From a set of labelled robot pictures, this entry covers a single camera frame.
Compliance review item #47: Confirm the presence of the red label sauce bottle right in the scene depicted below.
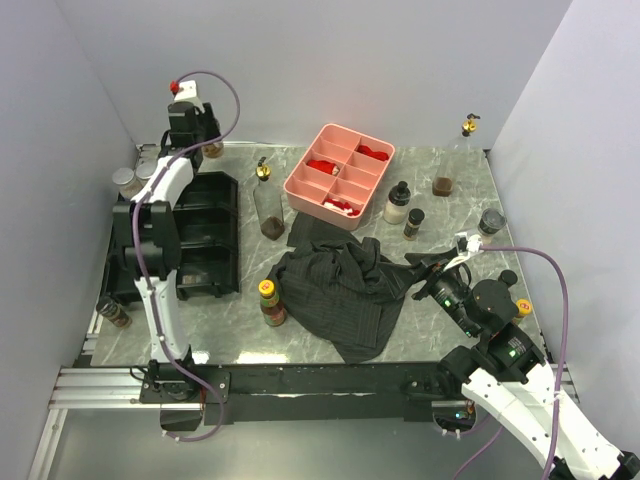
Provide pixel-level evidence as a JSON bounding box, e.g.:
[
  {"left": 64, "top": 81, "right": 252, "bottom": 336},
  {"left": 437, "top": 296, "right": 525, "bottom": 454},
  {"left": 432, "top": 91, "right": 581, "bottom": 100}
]
[{"left": 513, "top": 298, "right": 533, "bottom": 324}]

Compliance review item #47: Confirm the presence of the dark striped cloth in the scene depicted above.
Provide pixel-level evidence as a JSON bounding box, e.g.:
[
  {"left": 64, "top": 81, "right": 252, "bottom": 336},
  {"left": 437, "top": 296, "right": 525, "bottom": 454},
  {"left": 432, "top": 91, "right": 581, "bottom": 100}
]
[{"left": 267, "top": 213, "right": 406, "bottom": 364}]

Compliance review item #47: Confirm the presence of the dark lid beige powder jar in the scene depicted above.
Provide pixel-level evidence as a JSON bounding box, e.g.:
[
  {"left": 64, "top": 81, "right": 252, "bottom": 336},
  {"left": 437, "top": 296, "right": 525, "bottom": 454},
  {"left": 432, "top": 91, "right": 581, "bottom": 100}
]
[{"left": 477, "top": 208, "right": 507, "bottom": 245}]

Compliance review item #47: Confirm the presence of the red item back compartment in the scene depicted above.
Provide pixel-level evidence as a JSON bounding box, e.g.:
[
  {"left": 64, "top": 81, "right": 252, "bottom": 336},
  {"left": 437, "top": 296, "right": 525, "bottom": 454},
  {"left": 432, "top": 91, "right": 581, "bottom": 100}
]
[{"left": 356, "top": 144, "right": 390, "bottom": 162}]

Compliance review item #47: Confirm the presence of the red white item front compartment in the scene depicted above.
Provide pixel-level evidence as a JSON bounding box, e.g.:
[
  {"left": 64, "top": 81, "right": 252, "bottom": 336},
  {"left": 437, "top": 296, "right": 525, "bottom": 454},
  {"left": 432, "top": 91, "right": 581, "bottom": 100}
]
[{"left": 323, "top": 198, "right": 360, "bottom": 217}]

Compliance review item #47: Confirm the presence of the red item middle compartment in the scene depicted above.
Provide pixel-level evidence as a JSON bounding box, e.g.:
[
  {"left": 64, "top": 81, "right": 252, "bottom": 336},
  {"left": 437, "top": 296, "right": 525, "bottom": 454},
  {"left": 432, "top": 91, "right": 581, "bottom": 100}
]
[{"left": 307, "top": 159, "right": 340, "bottom": 176}]

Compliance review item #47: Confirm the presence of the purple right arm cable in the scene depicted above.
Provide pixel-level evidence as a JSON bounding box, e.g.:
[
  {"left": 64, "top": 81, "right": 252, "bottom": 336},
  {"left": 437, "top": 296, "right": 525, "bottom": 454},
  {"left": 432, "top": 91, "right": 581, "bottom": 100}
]
[{"left": 452, "top": 244, "right": 571, "bottom": 480}]

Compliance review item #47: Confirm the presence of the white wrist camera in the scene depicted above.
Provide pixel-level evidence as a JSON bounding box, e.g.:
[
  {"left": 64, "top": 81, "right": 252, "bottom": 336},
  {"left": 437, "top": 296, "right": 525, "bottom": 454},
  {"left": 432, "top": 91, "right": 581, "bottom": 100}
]
[
  {"left": 450, "top": 230, "right": 483, "bottom": 266},
  {"left": 168, "top": 80, "right": 204, "bottom": 115}
]

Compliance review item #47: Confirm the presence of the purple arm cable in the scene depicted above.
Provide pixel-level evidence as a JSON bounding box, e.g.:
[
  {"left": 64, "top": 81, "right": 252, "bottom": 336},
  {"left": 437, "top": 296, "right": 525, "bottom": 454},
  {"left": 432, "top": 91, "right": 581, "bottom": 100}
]
[
  {"left": 130, "top": 70, "right": 241, "bottom": 444},
  {"left": 452, "top": 244, "right": 571, "bottom": 480}
]

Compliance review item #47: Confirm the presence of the black cap white powder bottle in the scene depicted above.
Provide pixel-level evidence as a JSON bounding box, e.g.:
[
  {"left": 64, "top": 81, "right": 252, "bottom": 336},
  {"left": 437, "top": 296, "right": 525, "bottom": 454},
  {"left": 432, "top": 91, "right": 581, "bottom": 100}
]
[{"left": 383, "top": 181, "right": 411, "bottom": 225}]

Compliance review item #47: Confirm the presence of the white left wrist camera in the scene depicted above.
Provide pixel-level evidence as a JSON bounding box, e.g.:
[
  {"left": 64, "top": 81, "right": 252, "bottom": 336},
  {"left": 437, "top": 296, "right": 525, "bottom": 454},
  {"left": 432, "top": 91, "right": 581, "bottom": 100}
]
[{"left": 168, "top": 80, "right": 204, "bottom": 115}]

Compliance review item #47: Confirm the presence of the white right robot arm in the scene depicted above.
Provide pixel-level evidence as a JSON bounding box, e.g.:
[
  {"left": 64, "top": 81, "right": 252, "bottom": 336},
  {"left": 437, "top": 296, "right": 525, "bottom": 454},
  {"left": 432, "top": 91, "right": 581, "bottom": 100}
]
[{"left": 405, "top": 249, "right": 639, "bottom": 479}]

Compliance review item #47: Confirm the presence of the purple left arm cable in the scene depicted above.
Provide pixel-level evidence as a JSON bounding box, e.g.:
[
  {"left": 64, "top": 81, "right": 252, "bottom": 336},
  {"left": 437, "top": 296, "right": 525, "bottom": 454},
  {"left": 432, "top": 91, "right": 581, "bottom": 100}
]
[{"left": 130, "top": 70, "right": 241, "bottom": 444}]

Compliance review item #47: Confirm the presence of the black divided organizer tray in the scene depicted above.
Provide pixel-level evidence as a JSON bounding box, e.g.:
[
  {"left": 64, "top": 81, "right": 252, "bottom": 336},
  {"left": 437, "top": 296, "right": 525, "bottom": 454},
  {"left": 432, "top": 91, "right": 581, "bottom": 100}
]
[{"left": 102, "top": 171, "right": 241, "bottom": 306}]

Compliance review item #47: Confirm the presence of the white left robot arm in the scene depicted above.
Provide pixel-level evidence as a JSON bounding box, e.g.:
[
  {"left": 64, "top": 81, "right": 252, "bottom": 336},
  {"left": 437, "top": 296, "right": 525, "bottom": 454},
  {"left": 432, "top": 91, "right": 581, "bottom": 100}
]
[{"left": 113, "top": 100, "right": 220, "bottom": 364}]

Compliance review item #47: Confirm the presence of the tall gold spout sauce bottle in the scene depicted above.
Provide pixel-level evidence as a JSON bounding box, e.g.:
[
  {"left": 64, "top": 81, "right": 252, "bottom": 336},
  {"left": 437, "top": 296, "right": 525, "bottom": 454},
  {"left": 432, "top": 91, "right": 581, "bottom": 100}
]
[{"left": 432, "top": 113, "right": 481, "bottom": 197}]

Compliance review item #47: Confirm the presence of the black cap brown powder bottle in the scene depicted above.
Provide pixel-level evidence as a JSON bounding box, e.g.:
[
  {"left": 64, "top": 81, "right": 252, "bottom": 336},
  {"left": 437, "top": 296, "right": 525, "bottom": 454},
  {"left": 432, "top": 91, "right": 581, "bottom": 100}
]
[{"left": 201, "top": 142, "right": 224, "bottom": 158}]

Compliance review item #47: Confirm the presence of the blue label spice jar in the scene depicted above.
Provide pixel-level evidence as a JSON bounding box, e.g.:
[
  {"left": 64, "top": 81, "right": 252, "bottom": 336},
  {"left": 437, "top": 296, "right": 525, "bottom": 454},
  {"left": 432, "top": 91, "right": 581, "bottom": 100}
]
[
  {"left": 112, "top": 167, "right": 143, "bottom": 201},
  {"left": 134, "top": 160, "right": 157, "bottom": 187}
]

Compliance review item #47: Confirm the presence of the black cap jar right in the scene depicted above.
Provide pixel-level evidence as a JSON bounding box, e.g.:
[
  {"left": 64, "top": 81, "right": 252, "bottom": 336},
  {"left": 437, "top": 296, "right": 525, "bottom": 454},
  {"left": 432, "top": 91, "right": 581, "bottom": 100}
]
[{"left": 498, "top": 270, "right": 519, "bottom": 288}]

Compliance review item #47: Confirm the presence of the red yellow cap sauce bottle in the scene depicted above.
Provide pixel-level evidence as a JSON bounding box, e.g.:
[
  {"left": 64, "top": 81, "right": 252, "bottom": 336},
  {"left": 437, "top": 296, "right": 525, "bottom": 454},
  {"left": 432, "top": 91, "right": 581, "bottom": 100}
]
[{"left": 258, "top": 279, "right": 287, "bottom": 327}]

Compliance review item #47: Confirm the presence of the aluminium frame rail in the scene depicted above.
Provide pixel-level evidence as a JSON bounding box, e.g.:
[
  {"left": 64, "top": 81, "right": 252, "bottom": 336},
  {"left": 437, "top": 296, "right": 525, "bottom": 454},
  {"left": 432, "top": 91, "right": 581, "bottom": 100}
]
[{"left": 27, "top": 314, "right": 151, "bottom": 480}]

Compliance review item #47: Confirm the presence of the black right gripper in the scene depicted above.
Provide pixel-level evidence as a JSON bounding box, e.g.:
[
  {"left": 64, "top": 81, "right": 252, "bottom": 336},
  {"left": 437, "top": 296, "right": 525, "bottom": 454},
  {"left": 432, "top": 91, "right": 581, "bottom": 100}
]
[{"left": 375, "top": 245, "right": 478, "bottom": 335}]

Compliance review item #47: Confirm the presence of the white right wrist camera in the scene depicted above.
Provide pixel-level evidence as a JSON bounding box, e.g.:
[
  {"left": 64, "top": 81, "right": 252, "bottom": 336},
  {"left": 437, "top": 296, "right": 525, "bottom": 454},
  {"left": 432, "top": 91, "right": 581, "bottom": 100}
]
[{"left": 450, "top": 230, "right": 483, "bottom": 266}]

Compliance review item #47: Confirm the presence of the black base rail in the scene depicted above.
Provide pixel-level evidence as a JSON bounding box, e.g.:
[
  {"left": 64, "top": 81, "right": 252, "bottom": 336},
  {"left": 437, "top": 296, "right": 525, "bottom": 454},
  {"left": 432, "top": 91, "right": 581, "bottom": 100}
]
[{"left": 139, "top": 362, "right": 475, "bottom": 430}]

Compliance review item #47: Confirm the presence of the small black cap spice jar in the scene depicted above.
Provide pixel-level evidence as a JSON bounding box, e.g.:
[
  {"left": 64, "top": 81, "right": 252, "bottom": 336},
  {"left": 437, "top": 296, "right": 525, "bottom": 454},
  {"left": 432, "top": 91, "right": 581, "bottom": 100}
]
[{"left": 403, "top": 208, "right": 425, "bottom": 241}]

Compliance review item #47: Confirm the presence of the dark spice jar front left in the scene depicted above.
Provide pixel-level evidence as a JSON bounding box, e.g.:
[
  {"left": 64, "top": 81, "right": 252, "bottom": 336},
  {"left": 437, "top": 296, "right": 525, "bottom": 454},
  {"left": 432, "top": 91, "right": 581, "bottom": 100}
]
[{"left": 95, "top": 296, "right": 132, "bottom": 328}]

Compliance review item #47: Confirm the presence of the pink divided storage box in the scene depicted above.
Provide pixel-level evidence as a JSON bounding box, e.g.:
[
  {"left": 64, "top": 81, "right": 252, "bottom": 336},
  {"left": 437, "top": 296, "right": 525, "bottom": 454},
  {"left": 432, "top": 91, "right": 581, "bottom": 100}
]
[{"left": 283, "top": 123, "right": 395, "bottom": 231}]

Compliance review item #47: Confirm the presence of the tall gold spout oil bottle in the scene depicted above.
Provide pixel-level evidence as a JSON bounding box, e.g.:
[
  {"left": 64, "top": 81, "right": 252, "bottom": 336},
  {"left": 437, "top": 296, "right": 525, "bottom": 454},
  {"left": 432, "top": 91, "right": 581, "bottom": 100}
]
[{"left": 253, "top": 157, "right": 285, "bottom": 241}]

